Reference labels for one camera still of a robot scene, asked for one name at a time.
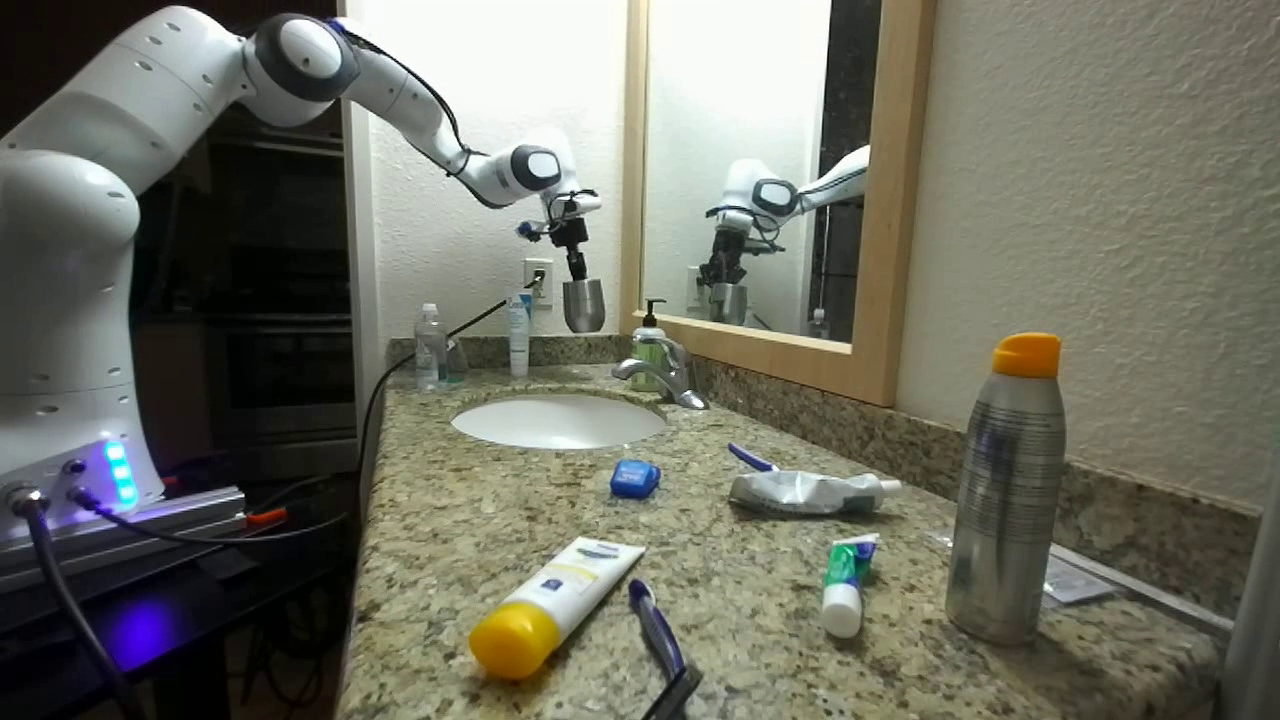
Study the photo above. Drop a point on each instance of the tall white tube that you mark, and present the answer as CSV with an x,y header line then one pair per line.
x,y
523,340

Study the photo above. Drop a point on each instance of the silver metal cup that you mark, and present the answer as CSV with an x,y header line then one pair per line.
x,y
586,308

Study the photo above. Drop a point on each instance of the white oval sink basin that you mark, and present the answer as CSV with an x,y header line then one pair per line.
x,y
562,422

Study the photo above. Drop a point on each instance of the blue floss box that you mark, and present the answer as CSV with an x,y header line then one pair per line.
x,y
639,482

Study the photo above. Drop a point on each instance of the green white toothpaste tube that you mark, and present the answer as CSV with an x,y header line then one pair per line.
x,y
850,580

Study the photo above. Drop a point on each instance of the wood framed mirror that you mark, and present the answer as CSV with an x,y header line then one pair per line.
x,y
744,172

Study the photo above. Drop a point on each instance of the green soap pump bottle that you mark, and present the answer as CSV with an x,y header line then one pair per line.
x,y
649,354

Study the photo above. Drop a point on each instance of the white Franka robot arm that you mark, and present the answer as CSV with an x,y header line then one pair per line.
x,y
82,215

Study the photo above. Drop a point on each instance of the black robot cart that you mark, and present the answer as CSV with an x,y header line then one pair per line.
x,y
175,626

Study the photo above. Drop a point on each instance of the silver spray can orange cap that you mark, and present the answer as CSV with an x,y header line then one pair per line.
x,y
1004,492

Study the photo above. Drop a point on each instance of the purple razor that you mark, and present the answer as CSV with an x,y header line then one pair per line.
x,y
661,642

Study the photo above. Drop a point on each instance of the orange black clamp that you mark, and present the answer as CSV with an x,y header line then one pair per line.
x,y
270,517

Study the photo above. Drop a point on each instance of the white tube yellow cap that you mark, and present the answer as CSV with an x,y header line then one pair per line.
x,y
562,604

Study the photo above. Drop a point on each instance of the clear plastic bottle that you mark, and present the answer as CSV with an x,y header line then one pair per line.
x,y
430,354

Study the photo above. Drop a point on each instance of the chrome faucet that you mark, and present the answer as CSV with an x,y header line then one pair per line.
x,y
665,375

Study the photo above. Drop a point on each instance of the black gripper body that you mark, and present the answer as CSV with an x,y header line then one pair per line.
x,y
575,222

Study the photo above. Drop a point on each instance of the long aluminium rail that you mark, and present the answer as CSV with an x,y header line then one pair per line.
x,y
160,517

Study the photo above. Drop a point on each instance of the blue toothbrush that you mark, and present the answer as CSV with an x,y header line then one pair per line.
x,y
748,457

